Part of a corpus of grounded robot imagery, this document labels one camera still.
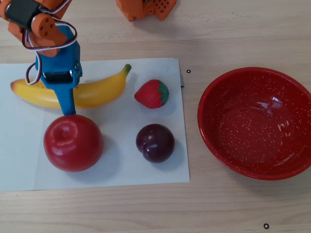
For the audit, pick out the dark purple toy plum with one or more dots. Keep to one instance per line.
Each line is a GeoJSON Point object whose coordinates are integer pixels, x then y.
{"type": "Point", "coordinates": [155, 143]}

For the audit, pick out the yellow toy banana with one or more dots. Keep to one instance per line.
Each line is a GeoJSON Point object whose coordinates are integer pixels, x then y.
{"type": "Point", "coordinates": [102, 89]}

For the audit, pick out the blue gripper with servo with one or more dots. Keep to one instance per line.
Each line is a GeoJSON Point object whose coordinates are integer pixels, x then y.
{"type": "Point", "coordinates": [58, 78]}

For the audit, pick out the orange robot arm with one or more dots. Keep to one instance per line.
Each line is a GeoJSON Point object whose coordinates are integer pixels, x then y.
{"type": "Point", "coordinates": [46, 26]}

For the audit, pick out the red speckled bowl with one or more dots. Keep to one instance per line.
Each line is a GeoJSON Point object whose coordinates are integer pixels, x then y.
{"type": "Point", "coordinates": [255, 136]}

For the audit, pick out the red toy strawberry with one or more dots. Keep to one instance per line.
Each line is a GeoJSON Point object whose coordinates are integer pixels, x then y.
{"type": "Point", "coordinates": [149, 94]}

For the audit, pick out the red toy apple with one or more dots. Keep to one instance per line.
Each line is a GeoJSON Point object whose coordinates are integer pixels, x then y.
{"type": "Point", "coordinates": [73, 145]}

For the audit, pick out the white paper sheet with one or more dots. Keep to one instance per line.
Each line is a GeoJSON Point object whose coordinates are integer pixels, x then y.
{"type": "Point", "coordinates": [121, 170]}
{"type": "Point", "coordinates": [17, 145]}

